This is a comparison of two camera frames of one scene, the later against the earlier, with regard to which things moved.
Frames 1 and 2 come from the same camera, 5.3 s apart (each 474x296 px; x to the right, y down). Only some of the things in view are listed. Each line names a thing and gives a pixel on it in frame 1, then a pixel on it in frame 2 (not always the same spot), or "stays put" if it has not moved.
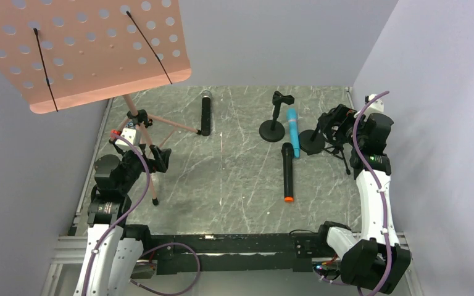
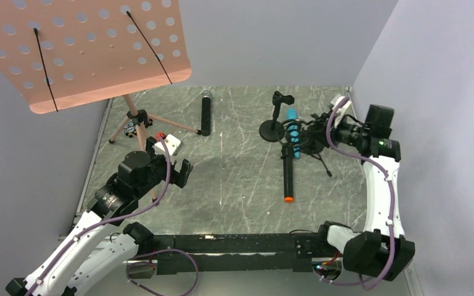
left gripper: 155,156 -> 177,172
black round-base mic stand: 273,130 stays put
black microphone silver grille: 206,96 stays put
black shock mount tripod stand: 337,152 -> 312,136
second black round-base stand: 311,141 stays put
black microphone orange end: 287,149 stays put
